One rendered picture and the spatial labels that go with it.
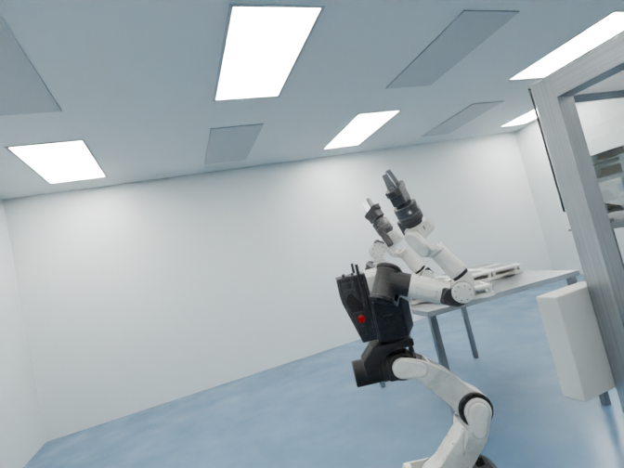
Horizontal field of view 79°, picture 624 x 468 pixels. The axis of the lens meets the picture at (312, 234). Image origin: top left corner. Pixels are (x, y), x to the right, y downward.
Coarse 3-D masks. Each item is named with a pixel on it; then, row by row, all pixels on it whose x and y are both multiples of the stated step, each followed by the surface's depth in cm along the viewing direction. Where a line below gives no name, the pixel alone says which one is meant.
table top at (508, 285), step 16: (528, 272) 285; (544, 272) 269; (560, 272) 255; (576, 272) 249; (496, 288) 252; (512, 288) 240; (528, 288) 242; (416, 304) 264; (432, 304) 250; (464, 304) 233
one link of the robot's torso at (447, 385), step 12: (396, 360) 161; (408, 360) 161; (420, 360) 161; (432, 360) 172; (396, 372) 160; (408, 372) 160; (420, 372) 160; (432, 372) 160; (444, 372) 161; (432, 384) 161; (444, 384) 163; (456, 384) 162; (468, 384) 168; (444, 396) 162; (456, 396) 162; (468, 396) 161; (480, 396) 160; (456, 408) 162; (492, 408) 160
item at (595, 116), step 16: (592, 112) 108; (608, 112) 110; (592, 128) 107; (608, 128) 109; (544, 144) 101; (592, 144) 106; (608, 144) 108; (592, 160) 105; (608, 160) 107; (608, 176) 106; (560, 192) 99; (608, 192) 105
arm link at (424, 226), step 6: (420, 210) 139; (414, 216) 137; (420, 216) 138; (396, 222) 147; (402, 222) 140; (408, 222) 138; (414, 222) 138; (420, 222) 139; (426, 222) 141; (432, 222) 143; (402, 228) 145; (408, 228) 142; (414, 228) 139; (420, 228) 139; (426, 228) 141; (432, 228) 143; (426, 234) 141
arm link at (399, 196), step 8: (400, 184) 137; (392, 192) 134; (400, 192) 134; (408, 192) 142; (392, 200) 137; (400, 200) 136; (408, 200) 138; (400, 208) 138; (408, 208) 137; (416, 208) 138; (400, 216) 139; (408, 216) 137
